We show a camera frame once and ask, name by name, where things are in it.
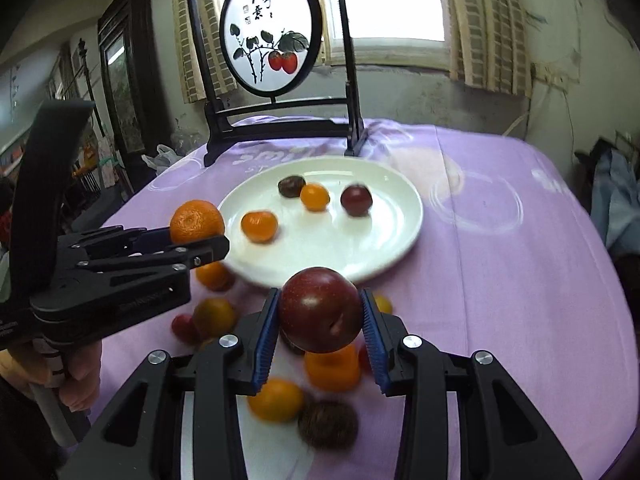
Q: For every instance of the red cherry tomato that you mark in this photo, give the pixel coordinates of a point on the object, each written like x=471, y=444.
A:
x=184, y=328

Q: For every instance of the orange tangerine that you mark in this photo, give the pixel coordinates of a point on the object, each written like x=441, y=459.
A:
x=215, y=277
x=259, y=226
x=196, y=222

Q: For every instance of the large dark red plum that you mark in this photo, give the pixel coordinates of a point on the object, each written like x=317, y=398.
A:
x=320, y=310

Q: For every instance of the bright window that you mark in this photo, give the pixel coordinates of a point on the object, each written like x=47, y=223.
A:
x=395, y=5

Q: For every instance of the blue cloth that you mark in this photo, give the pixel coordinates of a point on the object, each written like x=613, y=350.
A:
x=620, y=195

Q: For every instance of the black framed persimmon painting screen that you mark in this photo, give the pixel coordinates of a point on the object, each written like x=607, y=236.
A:
x=270, y=35

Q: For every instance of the dark wooden cabinet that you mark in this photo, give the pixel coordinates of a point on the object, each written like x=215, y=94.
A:
x=130, y=85

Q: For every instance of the white plastic bag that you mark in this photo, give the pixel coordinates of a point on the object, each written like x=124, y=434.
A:
x=162, y=156

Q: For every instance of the smooth orange fruit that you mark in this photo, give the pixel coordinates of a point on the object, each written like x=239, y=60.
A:
x=276, y=400

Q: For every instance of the person's left hand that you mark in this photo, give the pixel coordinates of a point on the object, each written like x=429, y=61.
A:
x=82, y=375

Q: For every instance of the small dark red plum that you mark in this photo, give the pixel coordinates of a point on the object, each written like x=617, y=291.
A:
x=356, y=200

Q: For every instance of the purple printed tablecloth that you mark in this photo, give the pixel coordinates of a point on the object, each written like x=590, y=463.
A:
x=500, y=285

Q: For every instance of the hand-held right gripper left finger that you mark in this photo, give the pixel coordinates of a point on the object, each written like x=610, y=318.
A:
x=265, y=345

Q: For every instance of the beige checked curtain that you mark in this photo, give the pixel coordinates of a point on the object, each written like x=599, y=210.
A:
x=200, y=60
x=487, y=25

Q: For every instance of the white round plate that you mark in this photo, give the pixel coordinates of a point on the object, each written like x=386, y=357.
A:
x=320, y=240

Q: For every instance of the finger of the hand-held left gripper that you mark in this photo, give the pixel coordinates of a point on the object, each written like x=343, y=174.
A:
x=200, y=255
x=150, y=236

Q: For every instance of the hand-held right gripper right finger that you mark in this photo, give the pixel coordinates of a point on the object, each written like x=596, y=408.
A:
x=375, y=350

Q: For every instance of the small yellow fruit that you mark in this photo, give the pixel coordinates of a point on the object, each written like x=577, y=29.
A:
x=384, y=304

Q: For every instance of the yellow-green tangerine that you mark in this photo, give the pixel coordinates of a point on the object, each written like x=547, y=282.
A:
x=215, y=316

